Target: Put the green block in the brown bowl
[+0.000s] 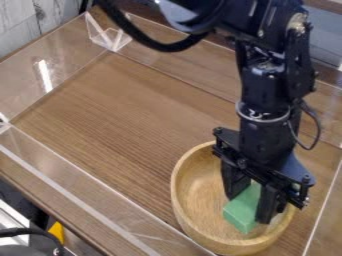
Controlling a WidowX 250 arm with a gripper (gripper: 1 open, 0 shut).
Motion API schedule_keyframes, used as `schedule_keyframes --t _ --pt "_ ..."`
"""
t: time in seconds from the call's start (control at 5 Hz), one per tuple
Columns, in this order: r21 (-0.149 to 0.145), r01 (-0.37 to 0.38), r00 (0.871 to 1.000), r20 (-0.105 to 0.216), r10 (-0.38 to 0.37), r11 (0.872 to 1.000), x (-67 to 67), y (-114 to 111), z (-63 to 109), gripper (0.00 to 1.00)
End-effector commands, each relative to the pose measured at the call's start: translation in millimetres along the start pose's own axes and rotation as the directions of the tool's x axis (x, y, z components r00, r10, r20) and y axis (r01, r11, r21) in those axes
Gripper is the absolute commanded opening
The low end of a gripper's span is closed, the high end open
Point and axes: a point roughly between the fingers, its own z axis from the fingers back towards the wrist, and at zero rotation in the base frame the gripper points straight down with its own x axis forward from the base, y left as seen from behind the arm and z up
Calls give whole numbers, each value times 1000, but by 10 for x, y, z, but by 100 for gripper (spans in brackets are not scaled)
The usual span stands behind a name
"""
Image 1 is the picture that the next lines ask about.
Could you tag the clear acrylic wall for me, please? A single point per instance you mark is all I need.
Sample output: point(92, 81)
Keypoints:
point(111, 222)
point(39, 68)
point(207, 67)

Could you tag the green rectangular block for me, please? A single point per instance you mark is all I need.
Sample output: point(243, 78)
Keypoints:
point(239, 210)

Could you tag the clear acrylic back wall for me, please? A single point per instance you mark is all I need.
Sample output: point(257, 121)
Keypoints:
point(207, 67)

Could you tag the clear acrylic front wall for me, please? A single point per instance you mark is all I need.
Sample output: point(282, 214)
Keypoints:
point(111, 222)

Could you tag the brown wooden bowl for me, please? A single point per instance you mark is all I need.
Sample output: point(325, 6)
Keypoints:
point(198, 200)

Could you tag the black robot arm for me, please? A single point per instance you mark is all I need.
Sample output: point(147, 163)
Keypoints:
point(270, 32)

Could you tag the yellow black device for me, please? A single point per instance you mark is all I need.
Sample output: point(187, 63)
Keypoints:
point(47, 239)

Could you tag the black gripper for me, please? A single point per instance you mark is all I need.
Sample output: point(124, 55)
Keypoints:
point(258, 154)

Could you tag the clear acrylic left wall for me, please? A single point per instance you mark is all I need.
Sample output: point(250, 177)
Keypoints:
point(39, 68)

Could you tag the clear acrylic corner bracket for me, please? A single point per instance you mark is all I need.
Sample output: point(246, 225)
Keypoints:
point(110, 38)

